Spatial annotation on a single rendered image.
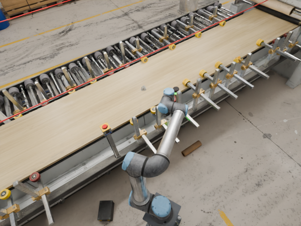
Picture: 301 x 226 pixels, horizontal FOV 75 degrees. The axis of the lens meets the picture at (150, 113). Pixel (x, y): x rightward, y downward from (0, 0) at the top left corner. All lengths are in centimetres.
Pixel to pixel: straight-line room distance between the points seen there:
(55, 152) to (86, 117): 45
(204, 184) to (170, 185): 42
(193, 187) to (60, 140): 164
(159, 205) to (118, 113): 98
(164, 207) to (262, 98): 262
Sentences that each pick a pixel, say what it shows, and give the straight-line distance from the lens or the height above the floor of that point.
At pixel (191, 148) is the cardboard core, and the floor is 8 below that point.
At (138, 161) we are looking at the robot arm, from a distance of 115.
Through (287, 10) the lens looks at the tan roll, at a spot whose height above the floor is 106.
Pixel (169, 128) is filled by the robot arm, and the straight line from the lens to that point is 133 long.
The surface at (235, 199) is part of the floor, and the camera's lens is 270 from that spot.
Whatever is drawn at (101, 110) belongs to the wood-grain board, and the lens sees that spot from 215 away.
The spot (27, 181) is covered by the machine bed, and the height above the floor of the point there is 79.
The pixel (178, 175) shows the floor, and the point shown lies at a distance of 266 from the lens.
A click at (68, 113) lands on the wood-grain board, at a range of 227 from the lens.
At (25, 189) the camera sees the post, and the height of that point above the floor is 102.
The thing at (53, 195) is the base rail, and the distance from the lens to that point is 211.
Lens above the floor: 249
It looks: 52 degrees down
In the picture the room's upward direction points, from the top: 6 degrees counter-clockwise
